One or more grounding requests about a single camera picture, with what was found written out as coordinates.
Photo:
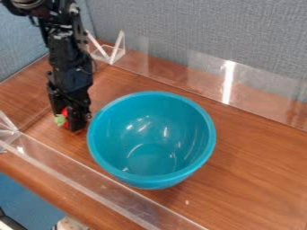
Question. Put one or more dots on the clear acrylic back barrier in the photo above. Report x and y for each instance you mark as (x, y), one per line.
(272, 96)

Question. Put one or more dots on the red toy strawberry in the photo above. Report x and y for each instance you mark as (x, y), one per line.
(61, 118)

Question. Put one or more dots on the blue plastic bowl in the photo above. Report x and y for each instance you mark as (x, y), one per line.
(151, 138)

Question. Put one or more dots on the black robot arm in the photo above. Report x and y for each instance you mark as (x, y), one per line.
(57, 19)

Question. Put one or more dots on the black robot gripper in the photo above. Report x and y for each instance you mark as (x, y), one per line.
(69, 81)

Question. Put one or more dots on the clear acrylic barrier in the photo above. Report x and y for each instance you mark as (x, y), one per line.
(85, 193)
(272, 96)

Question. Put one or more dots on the clear acrylic front barrier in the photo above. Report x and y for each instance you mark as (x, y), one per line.
(85, 193)

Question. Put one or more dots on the clear acrylic corner bracket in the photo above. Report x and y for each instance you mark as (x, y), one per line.
(103, 52)

